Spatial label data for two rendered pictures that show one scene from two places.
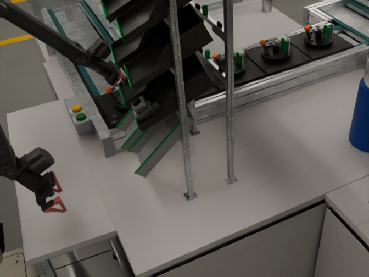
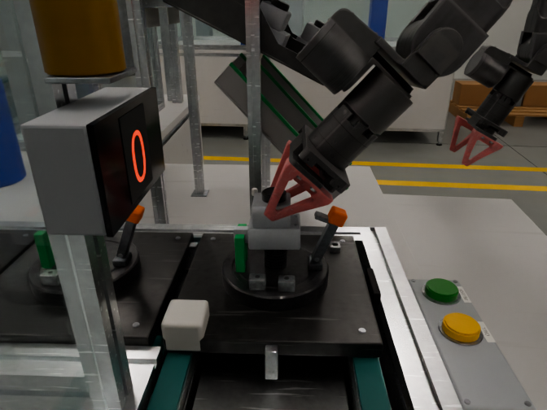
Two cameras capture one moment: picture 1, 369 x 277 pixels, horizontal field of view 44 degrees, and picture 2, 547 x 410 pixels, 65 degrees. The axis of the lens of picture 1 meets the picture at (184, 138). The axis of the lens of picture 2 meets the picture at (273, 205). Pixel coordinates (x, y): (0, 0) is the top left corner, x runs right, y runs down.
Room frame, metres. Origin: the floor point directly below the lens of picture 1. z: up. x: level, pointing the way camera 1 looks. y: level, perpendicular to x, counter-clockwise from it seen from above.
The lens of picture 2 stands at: (2.08, 0.40, 1.30)
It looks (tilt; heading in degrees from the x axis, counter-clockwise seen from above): 25 degrees down; 203
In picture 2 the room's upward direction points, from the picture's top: straight up
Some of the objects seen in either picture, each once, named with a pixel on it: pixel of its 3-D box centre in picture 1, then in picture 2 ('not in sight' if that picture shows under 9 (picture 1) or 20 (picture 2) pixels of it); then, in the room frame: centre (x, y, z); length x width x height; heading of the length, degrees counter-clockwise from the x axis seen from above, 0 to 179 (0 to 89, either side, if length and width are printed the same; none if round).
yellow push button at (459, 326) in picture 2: (77, 109); (460, 329); (1.64, 0.45, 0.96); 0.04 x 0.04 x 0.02
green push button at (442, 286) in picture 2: (80, 117); (440, 292); (1.58, 0.43, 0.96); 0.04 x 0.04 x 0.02
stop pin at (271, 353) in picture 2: not in sight; (271, 362); (1.76, 0.27, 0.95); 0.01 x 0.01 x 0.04; 21
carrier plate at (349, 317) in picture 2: (129, 104); (275, 283); (1.64, 0.22, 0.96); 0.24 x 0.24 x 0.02; 21
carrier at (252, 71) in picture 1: (230, 61); not in sight; (1.82, -0.25, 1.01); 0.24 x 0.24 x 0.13; 21
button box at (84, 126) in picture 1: (78, 114); (455, 350); (1.64, 0.45, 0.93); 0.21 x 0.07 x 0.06; 21
